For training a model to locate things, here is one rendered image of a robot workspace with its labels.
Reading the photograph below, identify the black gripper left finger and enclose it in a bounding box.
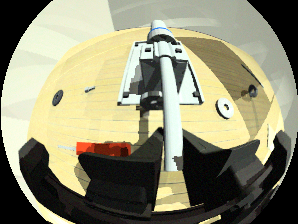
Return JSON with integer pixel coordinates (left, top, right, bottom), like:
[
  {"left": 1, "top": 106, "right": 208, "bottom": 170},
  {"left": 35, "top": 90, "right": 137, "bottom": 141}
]
[{"left": 78, "top": 127, "right": 164, "bottom": 210}]

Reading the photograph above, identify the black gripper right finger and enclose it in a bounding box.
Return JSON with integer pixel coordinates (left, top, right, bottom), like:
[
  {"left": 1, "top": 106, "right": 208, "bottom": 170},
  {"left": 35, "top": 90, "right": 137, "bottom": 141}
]
[{"left": 182, "top": 128, "right": 261, "bottom": 206}]

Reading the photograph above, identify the light grey metal shaft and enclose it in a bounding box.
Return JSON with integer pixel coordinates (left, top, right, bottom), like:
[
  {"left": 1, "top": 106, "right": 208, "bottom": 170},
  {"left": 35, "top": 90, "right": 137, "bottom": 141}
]
[{"left": 160, "top": 56, "right": 184, "bottom": 172}]

